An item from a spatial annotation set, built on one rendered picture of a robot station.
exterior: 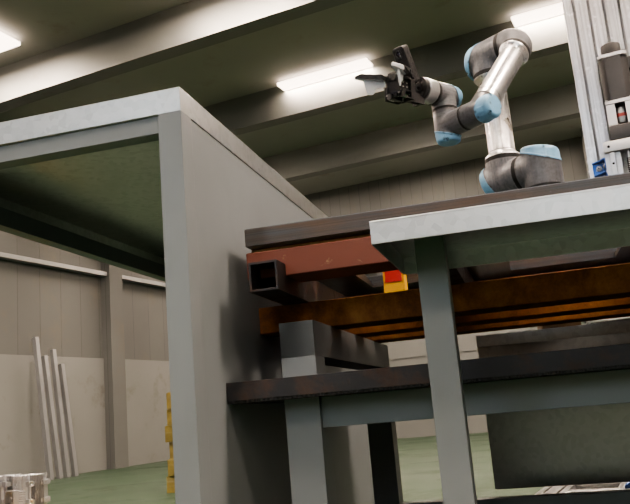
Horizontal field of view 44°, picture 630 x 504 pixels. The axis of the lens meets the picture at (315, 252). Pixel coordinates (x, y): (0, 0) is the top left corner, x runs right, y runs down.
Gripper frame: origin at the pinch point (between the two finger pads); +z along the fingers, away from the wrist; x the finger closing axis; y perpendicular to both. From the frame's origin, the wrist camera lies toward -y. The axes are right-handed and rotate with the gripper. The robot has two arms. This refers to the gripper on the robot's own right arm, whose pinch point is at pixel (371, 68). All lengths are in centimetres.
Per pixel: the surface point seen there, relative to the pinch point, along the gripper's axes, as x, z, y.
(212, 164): -42, 77, 45
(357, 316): -49, 50, 71
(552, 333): -41, -23, 74
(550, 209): -103, 68, 59
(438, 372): -85, 69, 79
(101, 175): -2, 80, 41
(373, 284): -14, 13, 62
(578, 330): -46, -26, 73
